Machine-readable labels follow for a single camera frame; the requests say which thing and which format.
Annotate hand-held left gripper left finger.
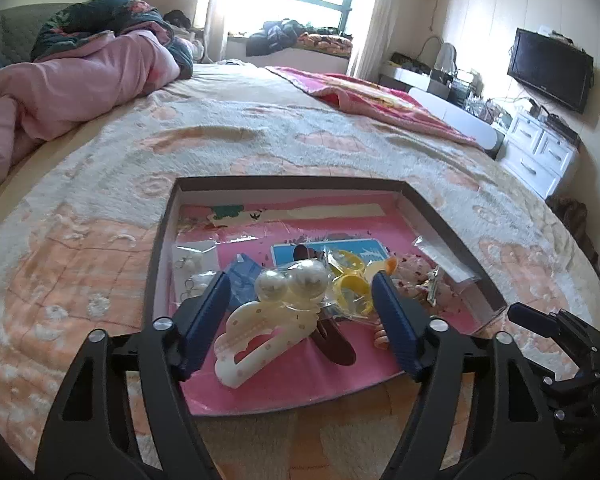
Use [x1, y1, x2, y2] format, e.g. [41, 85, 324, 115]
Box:
[34, 271, 232, 480]

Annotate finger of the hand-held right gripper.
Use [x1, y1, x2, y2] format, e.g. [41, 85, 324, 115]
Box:
[507, 302, 600, 362]
[526, 360, 600, 428]

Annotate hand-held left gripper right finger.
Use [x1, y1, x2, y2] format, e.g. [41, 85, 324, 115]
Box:
[371, 271, 568, 480]

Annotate small blue bag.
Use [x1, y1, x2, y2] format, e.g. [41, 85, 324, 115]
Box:
[227, 253, 264, 307]

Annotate pearl earrings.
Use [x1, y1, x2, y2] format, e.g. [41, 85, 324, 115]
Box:
[172, 241, 219, 307]

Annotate yellow bangles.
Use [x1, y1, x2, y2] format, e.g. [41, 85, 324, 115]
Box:
[324, 247, 399, 319]

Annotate maroon hair clip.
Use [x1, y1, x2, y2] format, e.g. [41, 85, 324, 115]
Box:
[292, 242, 357, 367]

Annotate clear plastic jewelry bag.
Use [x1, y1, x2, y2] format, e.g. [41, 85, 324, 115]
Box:
[412, 235, 483, 307]

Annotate white cloud hair clip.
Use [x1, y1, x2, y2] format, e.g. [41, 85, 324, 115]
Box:
[213, 301, 317, 391]

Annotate large pearl hair accessory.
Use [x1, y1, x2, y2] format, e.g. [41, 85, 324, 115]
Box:
[255, 256, 330, 314]

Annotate shallow pink cardboard box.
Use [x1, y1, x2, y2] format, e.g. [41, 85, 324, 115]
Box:
[142, 176, 509, 419]

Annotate brown bag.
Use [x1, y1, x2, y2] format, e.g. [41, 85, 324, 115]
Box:
[550, 195, 590, 242]

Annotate white drawer dresser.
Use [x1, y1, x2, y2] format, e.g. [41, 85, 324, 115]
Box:
[500, 110, 581, 200]

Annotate black set-top box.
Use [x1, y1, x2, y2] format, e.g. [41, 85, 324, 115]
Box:
[544, 115, 582, 137]

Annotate white bed footboard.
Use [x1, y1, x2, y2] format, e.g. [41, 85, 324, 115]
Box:
[407, 87, 506, 157]

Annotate pink printed blanket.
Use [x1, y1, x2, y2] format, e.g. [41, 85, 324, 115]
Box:
[264, 65, 487, 150]

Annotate white desk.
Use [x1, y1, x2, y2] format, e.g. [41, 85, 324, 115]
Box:
[379, 66, 452, 97]

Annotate pink quilt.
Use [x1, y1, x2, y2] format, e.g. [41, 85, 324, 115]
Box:
[0, 29, 181, 197]

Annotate white window seat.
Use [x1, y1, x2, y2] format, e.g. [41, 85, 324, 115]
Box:
[225, 35, 354, 76]

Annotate dark jacket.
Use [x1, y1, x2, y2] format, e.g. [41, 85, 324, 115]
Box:
[245, 19, 307, 57]

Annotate pile of colourful clothing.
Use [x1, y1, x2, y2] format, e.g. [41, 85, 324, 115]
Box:
[295, 30, 355, 54]

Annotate cream curtain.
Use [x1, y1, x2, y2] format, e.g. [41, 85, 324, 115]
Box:
[347, 0, 407, 82]

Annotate black bag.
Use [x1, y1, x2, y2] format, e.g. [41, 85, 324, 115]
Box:
[162, 9, 194, 29]

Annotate sheer white curtain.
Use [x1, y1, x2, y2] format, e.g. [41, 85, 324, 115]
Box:
[194, 0, 232, 64]

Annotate dark floral duvet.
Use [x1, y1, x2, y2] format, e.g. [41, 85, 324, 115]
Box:
[30, 0, 197, 82]

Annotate grey padded headboard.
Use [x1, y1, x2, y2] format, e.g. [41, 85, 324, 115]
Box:
[0, 2, 77, 69]

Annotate black wall television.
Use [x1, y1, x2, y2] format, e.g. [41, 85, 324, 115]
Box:
[507, 27, 595, 115]

